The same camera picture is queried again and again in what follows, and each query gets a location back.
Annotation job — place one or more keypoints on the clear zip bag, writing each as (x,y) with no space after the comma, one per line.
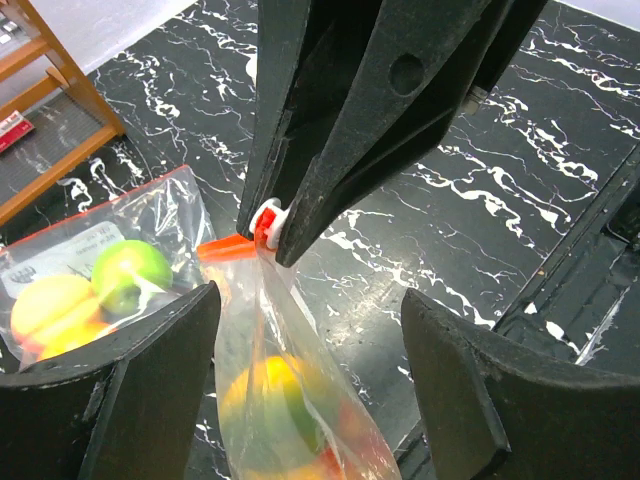
(168,213)
(262,316)

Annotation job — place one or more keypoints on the wooden orange shelf rack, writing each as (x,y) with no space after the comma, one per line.
(71,119)

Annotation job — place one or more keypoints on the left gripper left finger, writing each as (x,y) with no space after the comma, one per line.
(122,407)

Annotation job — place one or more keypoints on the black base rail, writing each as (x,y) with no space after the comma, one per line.
(582,306)

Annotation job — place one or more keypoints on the red small box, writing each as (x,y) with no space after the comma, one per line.
(12,129)

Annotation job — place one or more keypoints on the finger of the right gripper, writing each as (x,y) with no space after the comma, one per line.
(308,55)

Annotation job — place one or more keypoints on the green lime fruit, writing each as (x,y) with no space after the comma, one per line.
(127,270)

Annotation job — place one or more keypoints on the red cherry tomato bunch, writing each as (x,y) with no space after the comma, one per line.
(356,448)

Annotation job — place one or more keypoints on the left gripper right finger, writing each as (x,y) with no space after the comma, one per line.
(495,409)

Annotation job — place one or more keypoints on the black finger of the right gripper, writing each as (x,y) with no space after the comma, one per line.
(419,64)

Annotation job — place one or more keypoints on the orange fruit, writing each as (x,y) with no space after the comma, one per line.
(55,315)

